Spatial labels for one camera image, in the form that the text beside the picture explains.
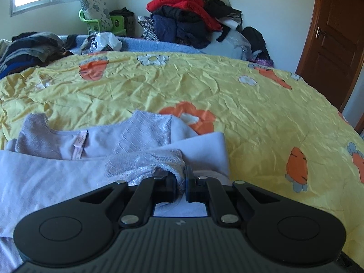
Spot purple cloth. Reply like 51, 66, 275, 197
254, 58, 274, 68

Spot black-and-white patterned cloth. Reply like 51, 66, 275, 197
138, 15, 160, 42

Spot grey plastic bag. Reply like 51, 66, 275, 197
210, 30, 254, 61

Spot floral printed pillow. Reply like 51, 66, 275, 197
79, 0, 112, 32

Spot pile of dark clothes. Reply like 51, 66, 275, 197
0, 31, 83, 79

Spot yellow carrot-print blanket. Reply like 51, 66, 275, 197
0, 51, 364, 262

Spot black garment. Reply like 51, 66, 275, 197
242, 27, 270, 61

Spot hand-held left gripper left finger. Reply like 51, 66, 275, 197
74, 174, 179, 228

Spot crumpled white plastic bag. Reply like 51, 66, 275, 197
81, 32, 123, 55

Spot blue fleece blanket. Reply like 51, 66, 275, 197
57, 35, 208, 56

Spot green plastic chair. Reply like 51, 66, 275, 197
79, 8, 128, 37

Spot lavender lace-trimmed garment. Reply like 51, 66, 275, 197
0, 110, 230, 273

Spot brown wooden door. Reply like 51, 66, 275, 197
295, 0, 364, 112

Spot navy jacket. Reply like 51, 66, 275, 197
152, 7, 211, 49

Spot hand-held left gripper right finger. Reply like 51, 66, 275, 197
184, 165, 286, 225

